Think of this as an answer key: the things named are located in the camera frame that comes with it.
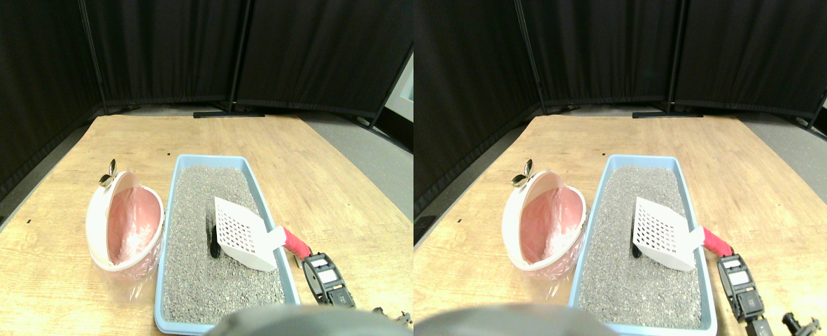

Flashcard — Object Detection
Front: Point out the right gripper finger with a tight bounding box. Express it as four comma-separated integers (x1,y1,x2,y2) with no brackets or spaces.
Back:
303,253,348,298
718,254,757,298

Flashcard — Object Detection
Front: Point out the white scoop with red handle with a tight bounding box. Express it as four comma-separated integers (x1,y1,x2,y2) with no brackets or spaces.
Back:
632,197,734,272
214,197,313,272

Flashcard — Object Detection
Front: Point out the blue litter tray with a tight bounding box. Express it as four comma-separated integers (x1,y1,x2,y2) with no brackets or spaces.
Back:
569,155,718,335
153,155,302,335

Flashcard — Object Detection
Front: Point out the white bin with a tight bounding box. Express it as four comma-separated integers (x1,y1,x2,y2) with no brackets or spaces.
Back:
502,160,587,281
85,160,166,281

